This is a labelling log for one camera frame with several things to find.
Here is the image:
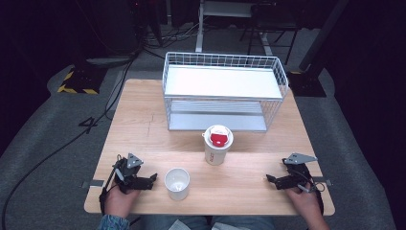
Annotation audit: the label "person's right hand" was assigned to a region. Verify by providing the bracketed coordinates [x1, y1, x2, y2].
[284, 183, 324, 222]

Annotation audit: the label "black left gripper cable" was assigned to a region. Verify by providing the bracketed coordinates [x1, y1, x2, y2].
[98, 155, 124, 216]

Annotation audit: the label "yellow-black striped stand base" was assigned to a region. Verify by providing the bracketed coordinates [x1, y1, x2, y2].
[56, 64, 108, 96]

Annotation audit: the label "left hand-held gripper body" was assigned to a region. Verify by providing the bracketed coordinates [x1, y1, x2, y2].
[111, 152, 151, 195]

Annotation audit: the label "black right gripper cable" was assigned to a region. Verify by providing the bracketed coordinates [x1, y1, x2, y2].
[296, 169, 326, 217]

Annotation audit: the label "black stand with pole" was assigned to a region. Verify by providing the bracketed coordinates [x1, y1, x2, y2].
[286, 0, 350, 99]

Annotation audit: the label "long black floor cable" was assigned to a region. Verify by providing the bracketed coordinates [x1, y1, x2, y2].
[1, 54, 139, 230]

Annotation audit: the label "bundle of floor cables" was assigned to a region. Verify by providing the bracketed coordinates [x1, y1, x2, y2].
[140, 21, 205, 52]

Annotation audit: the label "white cup with red-white lid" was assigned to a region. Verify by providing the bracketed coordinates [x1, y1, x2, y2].
[201, 124, 235, 167]

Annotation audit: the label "person's left hand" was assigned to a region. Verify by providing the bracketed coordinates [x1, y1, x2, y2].
[103, 183, 142, 219]

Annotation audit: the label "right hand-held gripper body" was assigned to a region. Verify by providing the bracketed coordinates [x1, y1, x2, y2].
[282, 152, 321, 194]

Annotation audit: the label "grey tape strip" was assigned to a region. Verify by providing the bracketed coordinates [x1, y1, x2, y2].
[311, 175, 333, 187]
[81, 179, 105, 189]

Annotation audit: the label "white metal stand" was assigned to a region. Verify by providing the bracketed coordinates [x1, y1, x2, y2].
[194, 0, 276, 58]

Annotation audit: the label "black metal frame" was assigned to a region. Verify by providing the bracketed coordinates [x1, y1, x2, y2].
[238, 2, 302, 66]

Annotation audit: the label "white wire shelf rack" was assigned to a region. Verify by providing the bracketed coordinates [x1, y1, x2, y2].
[161, 51, 289, 133]

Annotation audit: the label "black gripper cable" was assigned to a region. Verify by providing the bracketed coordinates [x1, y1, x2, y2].
[98, 155, 124, 216]
[296, 169, 326, 217]

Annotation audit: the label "empty white cup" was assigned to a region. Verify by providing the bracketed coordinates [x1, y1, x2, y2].
[164, 167, 192, 202]

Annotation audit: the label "person's legs in jeans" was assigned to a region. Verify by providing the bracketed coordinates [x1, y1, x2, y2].
[139, 215, 276, 230]

